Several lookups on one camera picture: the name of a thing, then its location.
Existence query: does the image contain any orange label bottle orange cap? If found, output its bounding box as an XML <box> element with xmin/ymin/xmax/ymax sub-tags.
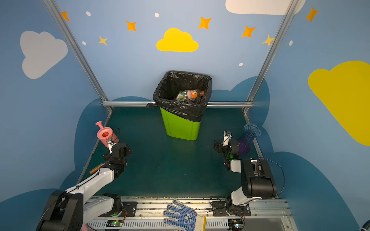
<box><xmin>185</xmin><ymin>89</ymin><xmax>205</xmax><ymax>100</ymax></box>

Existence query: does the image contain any clear bottle white label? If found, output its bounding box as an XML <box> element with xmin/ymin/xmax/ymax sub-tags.
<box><xmin>175</xmin><ymin>91</ymin><xmax>188</xmax><ymax>102</ymax></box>

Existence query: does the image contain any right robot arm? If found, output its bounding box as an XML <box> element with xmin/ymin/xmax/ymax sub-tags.
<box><xmin>214</xmin><ymin>138</ymin><xmax>278</xmax><ymax>207</ymax></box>

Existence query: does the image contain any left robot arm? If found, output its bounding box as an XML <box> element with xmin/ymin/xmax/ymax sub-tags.
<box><xmin>36</xmin><ymin>143</ymin><xmax>131</xmax><ymax>231</ymax></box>

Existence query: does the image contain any green bin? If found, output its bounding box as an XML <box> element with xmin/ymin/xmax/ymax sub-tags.
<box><xmin>161</xmin><ymin>108</ymin><xmax>200</xmax><ymax>141</ymax></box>

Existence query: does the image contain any black bin liner bag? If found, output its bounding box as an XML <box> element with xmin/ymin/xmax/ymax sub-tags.
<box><xmin>146</xmin><ymin>70</ymin><xmax>212</xmax><ymax>122</ymax></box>

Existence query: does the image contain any blue garden fork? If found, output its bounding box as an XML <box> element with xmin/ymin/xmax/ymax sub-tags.
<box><xmin>89</xmin><ymin>163</ymin><xmax>105</xmax><ymax>175</ymax></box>

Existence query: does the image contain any pink watering can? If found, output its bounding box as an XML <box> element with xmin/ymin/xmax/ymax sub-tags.
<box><xmin>96</xmin><ymin>121</ymin><xmax>119</xmax><ymax>148</ymax></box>

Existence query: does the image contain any purple ribbed vase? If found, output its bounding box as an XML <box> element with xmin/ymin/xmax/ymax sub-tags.
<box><xmin>238</xmin><ymin>123</ymin><xmax>262</xmax><ymax>156</ymax></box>

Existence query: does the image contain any blue dotted work glove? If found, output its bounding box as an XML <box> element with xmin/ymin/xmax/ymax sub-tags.
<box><xmin>163</xmin><ymin>199</ymin><xmax>206</xmax><ymax>231</ymax></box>

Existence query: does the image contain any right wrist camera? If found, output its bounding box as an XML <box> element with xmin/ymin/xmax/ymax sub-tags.
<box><xmin>223</xmin><ymin>131</ymin><xmax>232</xmax><ymax>146</ymax></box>

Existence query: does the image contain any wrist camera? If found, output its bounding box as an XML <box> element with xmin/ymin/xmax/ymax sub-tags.
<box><xmin>106</xmin><ymin>137</ymin><xmax>117</xmax><ymax>149</ymax></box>
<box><xmin>223</xmin><ymin>131</ymin><xmax>232</xmax><ymax>146</ymax></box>

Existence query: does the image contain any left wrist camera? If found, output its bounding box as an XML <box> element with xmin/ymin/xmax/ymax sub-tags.
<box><xmin>106</xmin><ymin>137</ymin><xmax>117</xmax><ymax>149</ymax></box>

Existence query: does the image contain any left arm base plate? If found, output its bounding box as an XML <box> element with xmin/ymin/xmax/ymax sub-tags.
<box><xmin>110</xmin><ymin>202</ymin><xmax>138</xmax><ymax>218</ymax></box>

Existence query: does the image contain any aluminium back rail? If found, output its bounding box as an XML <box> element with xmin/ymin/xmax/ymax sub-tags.
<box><xmin>102</xmin><ymin>101</ymin><xmax>253</xmax><ymax>108</ymax></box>

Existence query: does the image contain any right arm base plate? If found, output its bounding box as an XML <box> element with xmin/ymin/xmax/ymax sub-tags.
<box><xmin>210</xmin><ymin>201</ymin><xmax>251</xmax><ymax>217</ymax></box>

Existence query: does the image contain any left aluminium post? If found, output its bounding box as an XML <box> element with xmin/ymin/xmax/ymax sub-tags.
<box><xmin>43</xmin><ymin>0</ymin><xmax>109</xmax><ymax>103</ymax></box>

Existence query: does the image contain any aluminium post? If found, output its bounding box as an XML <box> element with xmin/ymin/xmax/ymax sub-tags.
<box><xmin>242</xmin><ymin>0</ymin><xmax>299</xmax><ymax>116</ymax></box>
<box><xmin>43</xmin><ymin>0</ymin><xmax>109</xmax><ymax>103</ymax></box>

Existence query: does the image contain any right aluminium post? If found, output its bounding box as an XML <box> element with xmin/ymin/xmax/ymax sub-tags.
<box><xmin>242</xmin><ymin>0</ymin><xmax>299</xmax><ymax>116</ymax></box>

